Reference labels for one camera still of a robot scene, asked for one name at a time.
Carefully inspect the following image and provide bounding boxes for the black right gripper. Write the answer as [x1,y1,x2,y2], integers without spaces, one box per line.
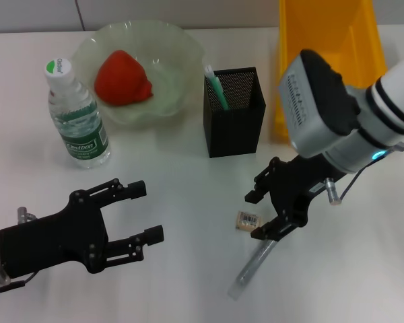
[244,153,347,242]

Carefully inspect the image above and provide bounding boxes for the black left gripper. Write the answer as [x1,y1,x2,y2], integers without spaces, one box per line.
[0,178,165,280]

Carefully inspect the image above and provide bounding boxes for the beige eraser with barcode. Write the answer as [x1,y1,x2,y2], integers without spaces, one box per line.
[234,211,262,233]

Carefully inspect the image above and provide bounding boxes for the grey marker pen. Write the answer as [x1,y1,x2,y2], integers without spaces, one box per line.
[227,237,279,300]

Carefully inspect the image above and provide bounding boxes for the clear green-label water bottle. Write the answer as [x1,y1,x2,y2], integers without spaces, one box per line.
[44,57,111,170]

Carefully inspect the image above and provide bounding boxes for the green utility knife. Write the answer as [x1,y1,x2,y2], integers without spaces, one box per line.
[203,64,230,111]

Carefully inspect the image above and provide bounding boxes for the red plush fruit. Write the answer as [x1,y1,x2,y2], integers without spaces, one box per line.
[94,49,155,107]

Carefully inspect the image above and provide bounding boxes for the black mesh pen holder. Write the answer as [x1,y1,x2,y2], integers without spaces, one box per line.
[201,66,267,159]

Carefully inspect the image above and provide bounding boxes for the pale green glass fruit plate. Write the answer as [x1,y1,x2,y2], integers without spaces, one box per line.
[70,20,206,128]

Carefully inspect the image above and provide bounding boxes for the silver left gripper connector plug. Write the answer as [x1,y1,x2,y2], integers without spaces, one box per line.
[17,207,38,225]

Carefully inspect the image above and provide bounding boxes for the yellow plastic bin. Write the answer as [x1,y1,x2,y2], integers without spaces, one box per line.
[269,0,388,145]

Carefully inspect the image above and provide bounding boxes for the right gripper cable with plug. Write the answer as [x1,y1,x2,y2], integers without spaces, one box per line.
[325,141,404,205]

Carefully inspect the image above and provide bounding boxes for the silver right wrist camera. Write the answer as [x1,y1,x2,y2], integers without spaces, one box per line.
[277,49,362,159]

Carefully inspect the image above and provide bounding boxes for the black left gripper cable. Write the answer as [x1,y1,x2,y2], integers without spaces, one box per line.
[0,271,38,293]

